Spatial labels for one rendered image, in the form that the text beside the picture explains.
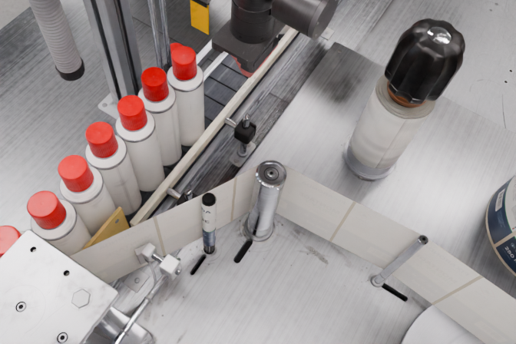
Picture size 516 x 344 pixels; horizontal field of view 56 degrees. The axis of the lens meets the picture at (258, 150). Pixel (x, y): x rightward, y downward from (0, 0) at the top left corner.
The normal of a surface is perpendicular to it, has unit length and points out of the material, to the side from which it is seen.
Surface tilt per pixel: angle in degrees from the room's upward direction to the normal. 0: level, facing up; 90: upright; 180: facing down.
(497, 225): 90
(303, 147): 0
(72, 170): 3
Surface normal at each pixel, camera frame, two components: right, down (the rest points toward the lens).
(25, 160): 0.08, -0.49
